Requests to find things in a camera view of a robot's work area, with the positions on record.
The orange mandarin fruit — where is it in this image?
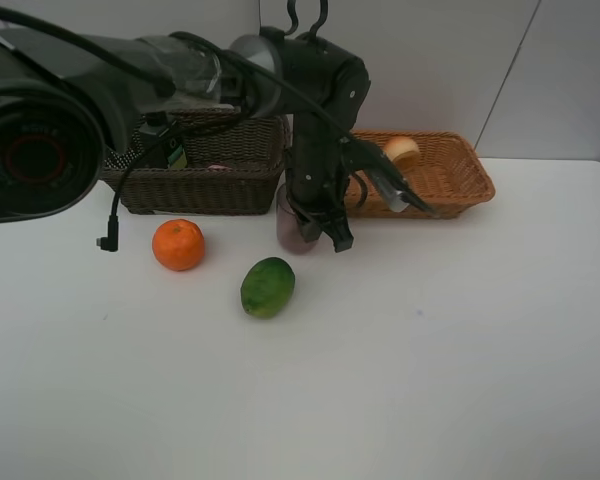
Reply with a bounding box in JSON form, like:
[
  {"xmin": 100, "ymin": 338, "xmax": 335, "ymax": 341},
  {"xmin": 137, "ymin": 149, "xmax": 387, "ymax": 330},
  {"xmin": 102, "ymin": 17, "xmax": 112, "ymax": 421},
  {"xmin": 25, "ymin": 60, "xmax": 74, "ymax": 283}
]
[{"xmin": 152, "ymin": 219, "xmax": 205, "ymax": 271}]

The green mango fruit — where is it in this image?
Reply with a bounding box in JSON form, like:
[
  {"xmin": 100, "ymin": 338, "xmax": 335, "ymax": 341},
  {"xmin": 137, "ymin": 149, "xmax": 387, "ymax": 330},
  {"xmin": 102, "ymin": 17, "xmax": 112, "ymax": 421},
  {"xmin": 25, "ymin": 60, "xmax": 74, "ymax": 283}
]
[{"xmin": 240, "ymin": 257, "xmax": 296, "ymax": 320}]

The pink bottle white cap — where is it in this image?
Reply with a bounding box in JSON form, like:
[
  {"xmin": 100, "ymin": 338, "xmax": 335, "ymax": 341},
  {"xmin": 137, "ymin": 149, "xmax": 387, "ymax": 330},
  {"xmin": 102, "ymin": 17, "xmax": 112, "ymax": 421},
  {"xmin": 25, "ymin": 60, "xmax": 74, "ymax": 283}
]
[{"xmin": 206, "ymin": 165, "xmax": 232, "ymax": 172}]

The tan wicker basket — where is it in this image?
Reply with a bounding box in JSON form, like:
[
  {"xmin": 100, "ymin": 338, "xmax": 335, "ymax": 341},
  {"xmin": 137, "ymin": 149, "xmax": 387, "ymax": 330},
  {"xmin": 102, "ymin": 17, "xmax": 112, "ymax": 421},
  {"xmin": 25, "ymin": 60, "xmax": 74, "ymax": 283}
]
[{"xmin": 354, "ymin": 130, "xmax": 496, "ymax": 219}]

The translucent purple plastic cup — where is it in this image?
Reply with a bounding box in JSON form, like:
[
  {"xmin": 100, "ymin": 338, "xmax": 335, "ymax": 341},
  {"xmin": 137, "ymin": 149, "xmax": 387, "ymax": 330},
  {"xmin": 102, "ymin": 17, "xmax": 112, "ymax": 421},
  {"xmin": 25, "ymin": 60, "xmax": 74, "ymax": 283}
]
[{"xmin": 276, "ymin": 183, "xmax": 320, "ymax": 255}]

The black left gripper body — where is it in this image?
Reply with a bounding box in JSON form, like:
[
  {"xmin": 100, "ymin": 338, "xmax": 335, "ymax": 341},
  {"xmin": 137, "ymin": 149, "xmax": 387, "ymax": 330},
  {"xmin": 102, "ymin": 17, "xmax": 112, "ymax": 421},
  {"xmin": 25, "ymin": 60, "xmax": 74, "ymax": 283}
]
[{"xmin": 286, "ymin": 114, "xmax": 351, "ymax": 228}]

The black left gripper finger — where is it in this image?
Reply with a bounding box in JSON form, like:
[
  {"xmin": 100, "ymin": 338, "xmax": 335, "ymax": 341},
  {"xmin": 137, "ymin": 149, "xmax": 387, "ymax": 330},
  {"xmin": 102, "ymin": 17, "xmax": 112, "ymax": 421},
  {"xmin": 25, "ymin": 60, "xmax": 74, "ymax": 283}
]
[
  {"xmin": 319, "ymin": 212, "xmax": 354, "ymax": 253},
  {"xmin": 292, "ymin": 199, "xmax": 324, "ymax": 243}
]

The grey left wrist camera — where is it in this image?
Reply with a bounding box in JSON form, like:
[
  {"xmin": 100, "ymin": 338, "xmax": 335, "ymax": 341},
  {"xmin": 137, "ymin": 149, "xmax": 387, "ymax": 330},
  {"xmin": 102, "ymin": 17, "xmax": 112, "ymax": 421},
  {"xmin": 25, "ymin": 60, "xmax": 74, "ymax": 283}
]
[{"xmin": 364, "ymin": 160, "xmax": 417, "ymax": 213}]

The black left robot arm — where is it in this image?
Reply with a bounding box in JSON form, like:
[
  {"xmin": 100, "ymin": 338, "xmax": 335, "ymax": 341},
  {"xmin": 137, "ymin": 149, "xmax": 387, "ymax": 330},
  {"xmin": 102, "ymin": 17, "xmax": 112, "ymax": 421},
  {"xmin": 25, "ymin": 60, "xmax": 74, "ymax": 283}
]
[{"xmin": 0, "ymin": 28, "xmax": 370, "ymax": 251}]

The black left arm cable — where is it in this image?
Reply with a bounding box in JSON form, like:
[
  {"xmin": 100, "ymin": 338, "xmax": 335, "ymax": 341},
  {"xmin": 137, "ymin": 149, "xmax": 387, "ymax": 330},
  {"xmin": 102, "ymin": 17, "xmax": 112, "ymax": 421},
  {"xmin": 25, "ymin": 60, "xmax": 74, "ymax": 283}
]
[{"xmin": 0, "ymin": 0, "xmax": 441, "ymax": 253}]

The brown bread bun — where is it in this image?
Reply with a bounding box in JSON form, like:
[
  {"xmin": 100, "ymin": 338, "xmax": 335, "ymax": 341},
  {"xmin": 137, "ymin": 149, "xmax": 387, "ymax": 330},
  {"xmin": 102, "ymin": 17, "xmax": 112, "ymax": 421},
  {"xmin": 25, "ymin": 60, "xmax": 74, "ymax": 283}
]
[{"xmin": 383, "ymin": 136, "xmax": 421, "ymax": 168}]

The dark green pump bottle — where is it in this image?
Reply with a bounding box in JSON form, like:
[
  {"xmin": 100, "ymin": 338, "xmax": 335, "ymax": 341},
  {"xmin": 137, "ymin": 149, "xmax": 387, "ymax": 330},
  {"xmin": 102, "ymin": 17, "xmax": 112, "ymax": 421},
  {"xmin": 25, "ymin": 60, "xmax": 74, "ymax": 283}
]
[{"xmin": 138, "ymin": 112, "xmax": 187, "ymax": 170}]

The dark brown wicker basket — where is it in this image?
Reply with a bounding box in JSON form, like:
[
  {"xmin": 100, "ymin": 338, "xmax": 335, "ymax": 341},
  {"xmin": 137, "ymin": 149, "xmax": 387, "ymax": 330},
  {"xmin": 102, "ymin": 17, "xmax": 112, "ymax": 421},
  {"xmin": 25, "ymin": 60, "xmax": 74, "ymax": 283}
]
[{"xmin": 101, "ymin": 109, "xmax": 291, "ymax": 216}]

